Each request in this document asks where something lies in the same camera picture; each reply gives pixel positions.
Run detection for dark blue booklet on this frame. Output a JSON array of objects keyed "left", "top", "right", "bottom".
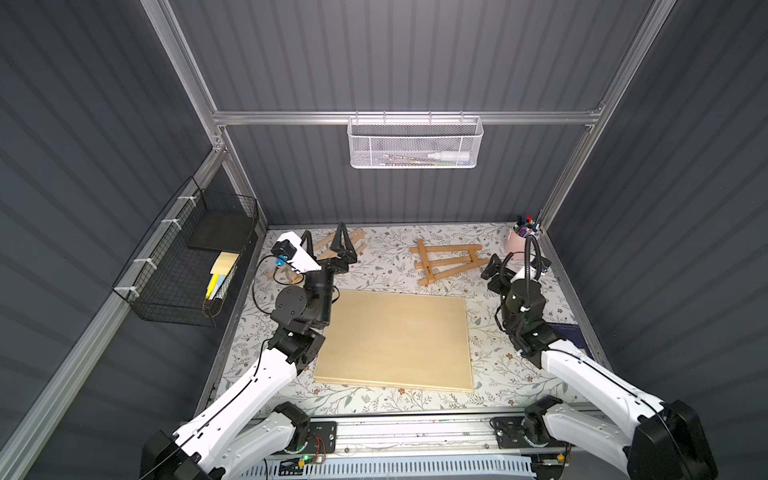
[{"left": 550, "top": 323, "right": 593, "bottom": 358}]

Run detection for yellow sticky notes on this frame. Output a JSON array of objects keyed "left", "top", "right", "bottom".
[{"left": 205, "top": 252, "right": 239, "bottom": 300}]

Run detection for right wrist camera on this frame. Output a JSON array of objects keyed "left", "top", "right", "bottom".
[{"left": 513, "top": 254, "right": 551, "bottom": 281}]

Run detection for pink marker bucket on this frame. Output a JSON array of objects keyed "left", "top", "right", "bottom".
[{"left": 505, "top": 215, "right": 540, "bottom": 259}]

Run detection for plywood board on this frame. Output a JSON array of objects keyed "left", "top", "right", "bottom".
[
  {"left": 314, "top": 290, "right": 475, "bottom": 388},
  {"left": 314, "top": 377, "right": 475, "bottom": 393}
]

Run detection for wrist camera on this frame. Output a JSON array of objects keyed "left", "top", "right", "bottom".
[
  {"left": 270, "top": 231, "right": 321, "bottom": 274},
  {"left": 513, "top": 254, "right": 551, "bottom": 281}
]

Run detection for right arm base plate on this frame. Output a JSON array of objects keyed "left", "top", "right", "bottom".
[{"left": 489, "top": 415, "right": 569, "bottom": 450}]

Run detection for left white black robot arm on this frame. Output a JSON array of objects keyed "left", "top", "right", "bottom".
[{"left": 140, "top": 224, "right": 358, "bottom": 479}]

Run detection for white wire mesh basket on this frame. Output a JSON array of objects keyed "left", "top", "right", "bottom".
[{"left": 347, "top": 114, "right": 484, "bottom": 170}]

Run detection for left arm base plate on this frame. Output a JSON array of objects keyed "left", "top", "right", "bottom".
[{"left": 283, "top": 420, "right": 338, "bottom": 456}]

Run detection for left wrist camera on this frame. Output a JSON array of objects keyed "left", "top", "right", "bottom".
[{"left": 270, "top": 231, "right": 321, "bottom": 274}]

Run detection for white marker in basket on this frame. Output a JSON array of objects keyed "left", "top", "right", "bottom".
[{"left": 427, "top": 151, "right": 472, "bottom": 164}]

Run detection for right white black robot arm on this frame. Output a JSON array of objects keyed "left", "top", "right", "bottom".
[{"left": 481, "top": 255, "right": 718, "bottom": 479}]

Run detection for black wire wall basket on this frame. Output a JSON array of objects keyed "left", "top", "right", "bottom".
[{"left": 113, "top": 178, "right": 259, "bottom": 327}]

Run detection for wooden easel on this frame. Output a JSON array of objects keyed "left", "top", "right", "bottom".
[
  {"left": 268, "top": 229, "right": 366, "bottom": 285},
  {"left": 409, "top": 239, "right": 489, "bottom": 287}
]

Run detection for black notebook in basket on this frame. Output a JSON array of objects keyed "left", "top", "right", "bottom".
[{"left": 187, "top": 211, "right": 253, "bottom": 253}]

